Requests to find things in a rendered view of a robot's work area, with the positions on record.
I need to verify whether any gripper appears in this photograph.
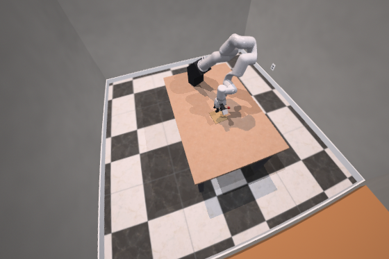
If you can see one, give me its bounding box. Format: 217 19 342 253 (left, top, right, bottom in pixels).
213 97 226 112

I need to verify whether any tan flat mat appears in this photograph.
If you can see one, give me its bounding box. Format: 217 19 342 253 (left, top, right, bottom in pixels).
209 111 228 124

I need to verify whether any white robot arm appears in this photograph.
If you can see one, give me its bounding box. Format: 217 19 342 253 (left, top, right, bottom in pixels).
197 34 257 101

